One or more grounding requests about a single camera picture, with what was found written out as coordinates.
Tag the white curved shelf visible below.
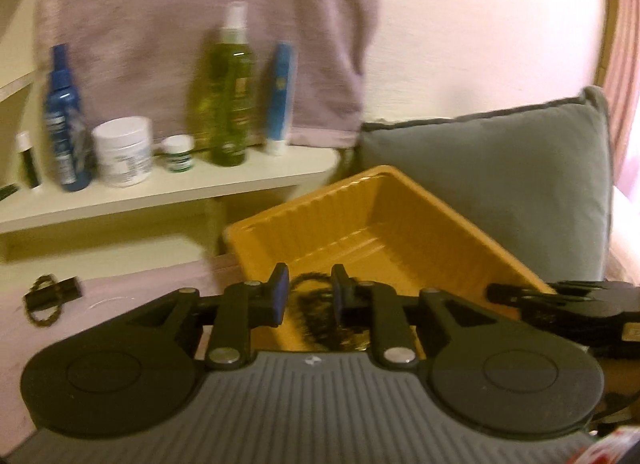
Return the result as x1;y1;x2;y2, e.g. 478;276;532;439
0;144;341;235

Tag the small dark white-capped bottle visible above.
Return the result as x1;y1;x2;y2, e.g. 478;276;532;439
15;131;44;190

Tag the pale pink bed sheet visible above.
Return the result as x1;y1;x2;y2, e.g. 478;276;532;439
0;255;246;450

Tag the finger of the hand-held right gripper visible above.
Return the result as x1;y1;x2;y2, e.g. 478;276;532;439
487;283;553;308

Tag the small black box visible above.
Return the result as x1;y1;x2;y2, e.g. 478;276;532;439
25;277;83;310

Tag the blue patterned spray bottle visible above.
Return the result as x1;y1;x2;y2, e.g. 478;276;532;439
44;43;94;193

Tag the grey velvet cushion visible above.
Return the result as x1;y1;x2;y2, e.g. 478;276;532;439
357;86;614;282

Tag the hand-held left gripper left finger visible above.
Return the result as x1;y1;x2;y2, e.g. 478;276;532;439
127;264;291;370

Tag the blue and white tube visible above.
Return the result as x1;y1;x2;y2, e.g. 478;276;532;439
263;42;297;156

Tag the yellow ribbed plastic tray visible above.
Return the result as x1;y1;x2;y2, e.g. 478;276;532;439
222;165;558;360

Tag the dark green bead necklace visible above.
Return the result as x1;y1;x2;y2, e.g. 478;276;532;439
290;271;372;351

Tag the braided brown bracelet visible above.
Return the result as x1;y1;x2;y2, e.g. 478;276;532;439
23;274;64;328

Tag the white upper shelf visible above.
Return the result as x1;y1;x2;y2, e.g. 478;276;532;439
0;0;42;101

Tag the pink curtain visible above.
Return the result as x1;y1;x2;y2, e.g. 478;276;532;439
594;0;640;187

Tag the small green label jar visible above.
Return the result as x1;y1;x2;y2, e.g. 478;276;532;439
161;135;196;174

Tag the green spray bottle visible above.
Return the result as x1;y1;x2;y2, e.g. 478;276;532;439
206;1;254;166

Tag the mauve fleece towel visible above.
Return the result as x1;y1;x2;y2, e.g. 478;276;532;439
37;0;386;147

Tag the white cream jar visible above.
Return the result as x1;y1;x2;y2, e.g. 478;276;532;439
92;116;154;188

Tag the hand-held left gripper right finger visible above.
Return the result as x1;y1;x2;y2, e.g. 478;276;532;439
331;264;493;370

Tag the red and white printed object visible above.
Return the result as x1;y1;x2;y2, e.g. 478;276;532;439
582;423;640;464

